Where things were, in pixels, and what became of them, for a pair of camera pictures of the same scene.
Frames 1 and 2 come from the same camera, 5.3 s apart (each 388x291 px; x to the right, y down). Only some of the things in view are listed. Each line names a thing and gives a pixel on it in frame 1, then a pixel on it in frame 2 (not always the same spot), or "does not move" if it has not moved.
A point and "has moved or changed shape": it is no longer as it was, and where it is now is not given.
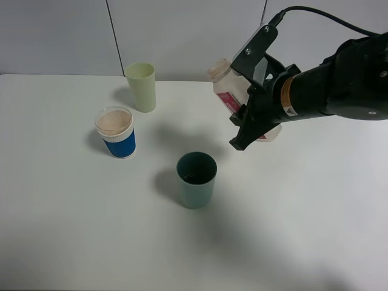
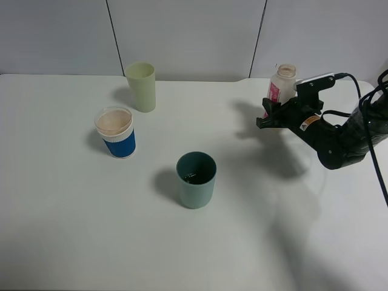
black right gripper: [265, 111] → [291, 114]
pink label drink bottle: [231, 88] has moved or changed shape
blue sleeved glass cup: [116, 126] does not move
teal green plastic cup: [197, 172] does not move
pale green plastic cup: [141, 76] does not move
